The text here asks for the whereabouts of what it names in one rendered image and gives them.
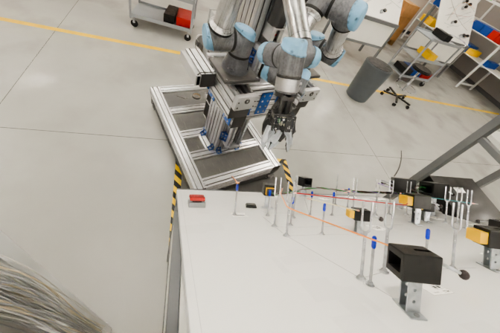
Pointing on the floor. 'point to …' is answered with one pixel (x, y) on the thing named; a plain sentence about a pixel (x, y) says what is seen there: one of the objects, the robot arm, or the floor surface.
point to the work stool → (410, 81)
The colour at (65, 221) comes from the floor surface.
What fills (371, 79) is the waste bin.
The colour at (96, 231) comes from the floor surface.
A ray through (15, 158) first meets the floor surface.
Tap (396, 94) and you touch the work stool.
